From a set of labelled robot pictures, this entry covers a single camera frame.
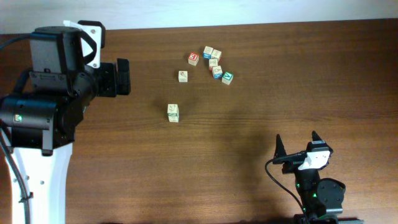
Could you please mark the green V wooden block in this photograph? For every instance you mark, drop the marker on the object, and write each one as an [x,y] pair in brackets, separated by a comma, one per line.
[227,78]

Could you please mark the blue L wooden block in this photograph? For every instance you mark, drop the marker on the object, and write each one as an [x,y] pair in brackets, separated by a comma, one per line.
[207,52]

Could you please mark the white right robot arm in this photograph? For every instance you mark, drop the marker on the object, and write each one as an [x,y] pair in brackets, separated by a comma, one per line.
[320,200]

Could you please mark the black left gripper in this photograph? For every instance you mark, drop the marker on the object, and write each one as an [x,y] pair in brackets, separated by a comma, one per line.
[111,73]

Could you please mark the yellow number eleven block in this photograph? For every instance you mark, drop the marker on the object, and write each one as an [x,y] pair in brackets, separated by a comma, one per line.
[174,119]

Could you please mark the letter I wooden block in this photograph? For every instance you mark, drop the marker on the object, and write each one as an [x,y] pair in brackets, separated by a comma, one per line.
[216,54]

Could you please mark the blue ice cream block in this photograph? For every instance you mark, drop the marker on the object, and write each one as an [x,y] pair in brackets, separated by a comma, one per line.
[217,72]

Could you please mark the letter Y wooden block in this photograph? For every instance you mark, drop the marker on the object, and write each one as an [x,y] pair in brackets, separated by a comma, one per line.
[213,62]

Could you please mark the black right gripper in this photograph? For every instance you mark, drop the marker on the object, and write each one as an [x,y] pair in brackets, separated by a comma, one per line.
[292,165]

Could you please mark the red number three block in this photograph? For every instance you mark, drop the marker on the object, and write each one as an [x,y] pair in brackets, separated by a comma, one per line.
[193,59]

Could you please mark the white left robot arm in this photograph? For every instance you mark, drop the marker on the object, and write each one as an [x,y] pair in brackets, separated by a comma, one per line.
[39,117]

